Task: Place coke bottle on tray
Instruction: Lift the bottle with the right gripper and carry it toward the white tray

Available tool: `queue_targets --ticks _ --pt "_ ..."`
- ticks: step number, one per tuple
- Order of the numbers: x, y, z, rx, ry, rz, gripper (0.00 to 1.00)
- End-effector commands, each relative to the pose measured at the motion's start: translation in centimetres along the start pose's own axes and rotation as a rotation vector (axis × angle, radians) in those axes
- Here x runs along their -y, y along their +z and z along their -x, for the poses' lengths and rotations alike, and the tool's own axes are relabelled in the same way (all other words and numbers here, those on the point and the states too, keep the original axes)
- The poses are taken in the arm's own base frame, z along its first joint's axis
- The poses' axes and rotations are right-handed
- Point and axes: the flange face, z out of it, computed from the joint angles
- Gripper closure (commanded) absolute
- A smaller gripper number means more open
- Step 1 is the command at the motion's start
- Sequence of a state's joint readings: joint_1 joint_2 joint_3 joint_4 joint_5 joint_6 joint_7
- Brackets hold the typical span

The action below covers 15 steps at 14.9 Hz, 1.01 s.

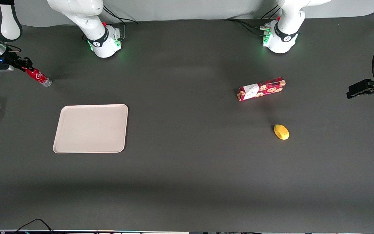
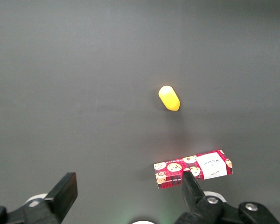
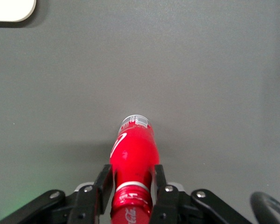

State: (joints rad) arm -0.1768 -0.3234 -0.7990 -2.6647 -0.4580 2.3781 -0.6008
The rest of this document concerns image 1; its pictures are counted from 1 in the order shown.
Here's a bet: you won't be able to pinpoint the yellow lemon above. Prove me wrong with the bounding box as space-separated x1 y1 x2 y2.
274 124 290 140

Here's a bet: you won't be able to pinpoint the red cookie box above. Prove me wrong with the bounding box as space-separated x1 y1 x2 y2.
237 77 286 102

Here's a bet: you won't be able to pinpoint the beige plastic tray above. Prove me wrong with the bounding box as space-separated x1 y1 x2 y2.
53 104 129 153

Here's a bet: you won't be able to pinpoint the red coke bottle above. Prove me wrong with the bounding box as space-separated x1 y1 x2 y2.
25 67 52 87

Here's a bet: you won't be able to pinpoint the dark grey table cover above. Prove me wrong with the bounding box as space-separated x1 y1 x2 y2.
0 11 374 232

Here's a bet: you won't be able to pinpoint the black cables at left arm base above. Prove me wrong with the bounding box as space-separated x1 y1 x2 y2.
225 5 282 38

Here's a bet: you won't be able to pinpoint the thin black cable at table edge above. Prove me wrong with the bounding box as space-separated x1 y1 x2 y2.
11 218 55 234

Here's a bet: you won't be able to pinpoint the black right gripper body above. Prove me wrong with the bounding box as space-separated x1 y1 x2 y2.
1 51 29 70

